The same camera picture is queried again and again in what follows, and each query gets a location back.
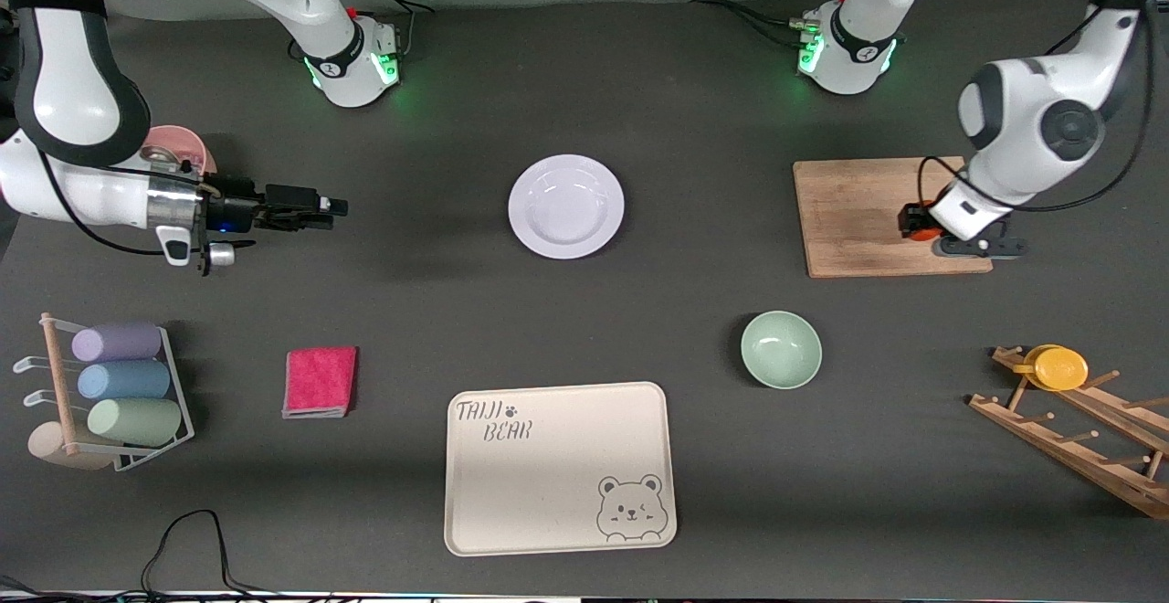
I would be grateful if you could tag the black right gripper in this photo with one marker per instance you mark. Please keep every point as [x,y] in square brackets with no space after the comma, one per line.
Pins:
[236,213]

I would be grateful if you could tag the orange fruit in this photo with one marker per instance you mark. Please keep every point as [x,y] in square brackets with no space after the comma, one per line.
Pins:
[929,232]

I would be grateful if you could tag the white round plate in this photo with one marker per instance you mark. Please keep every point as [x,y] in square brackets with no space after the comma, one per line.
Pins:
[566,207]

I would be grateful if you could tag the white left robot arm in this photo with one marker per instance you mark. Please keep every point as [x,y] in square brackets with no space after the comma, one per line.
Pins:
[1014,155]

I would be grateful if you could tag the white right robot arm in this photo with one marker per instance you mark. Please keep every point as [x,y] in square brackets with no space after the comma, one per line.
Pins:
[73,82]

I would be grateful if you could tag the wooden cutting board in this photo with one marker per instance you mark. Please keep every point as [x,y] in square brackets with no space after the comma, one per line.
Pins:
[849,219]

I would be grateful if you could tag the pink bowl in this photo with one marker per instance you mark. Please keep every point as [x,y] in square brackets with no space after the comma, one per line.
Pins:
[187,142]

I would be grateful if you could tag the metal scoop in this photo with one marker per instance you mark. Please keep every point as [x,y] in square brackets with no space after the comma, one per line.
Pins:
[163,155]

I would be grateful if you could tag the pink folded cloth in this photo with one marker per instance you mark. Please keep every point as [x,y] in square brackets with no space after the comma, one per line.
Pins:
[320,382]

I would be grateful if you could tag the pale green bowl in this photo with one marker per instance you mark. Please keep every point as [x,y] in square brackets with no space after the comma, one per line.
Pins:
[781,350]

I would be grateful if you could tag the yellow cup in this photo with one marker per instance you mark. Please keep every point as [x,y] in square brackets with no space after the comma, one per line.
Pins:
[1059,368]

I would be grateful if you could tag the purple cup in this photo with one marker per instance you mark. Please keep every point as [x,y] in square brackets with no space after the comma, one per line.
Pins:
[114,343]

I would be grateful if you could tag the blue cup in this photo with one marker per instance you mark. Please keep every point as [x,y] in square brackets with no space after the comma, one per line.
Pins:
[123,380]

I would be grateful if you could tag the wooden peg drying rack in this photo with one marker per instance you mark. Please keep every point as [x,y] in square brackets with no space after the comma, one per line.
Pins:
[1050,446]

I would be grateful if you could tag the green cup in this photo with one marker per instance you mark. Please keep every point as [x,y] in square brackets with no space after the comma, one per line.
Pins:
[132,421]

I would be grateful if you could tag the beige cup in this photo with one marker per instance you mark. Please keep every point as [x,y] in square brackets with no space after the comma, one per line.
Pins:
[50,448]

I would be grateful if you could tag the cream bear print tray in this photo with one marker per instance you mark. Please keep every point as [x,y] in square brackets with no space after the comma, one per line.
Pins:
[548,484]

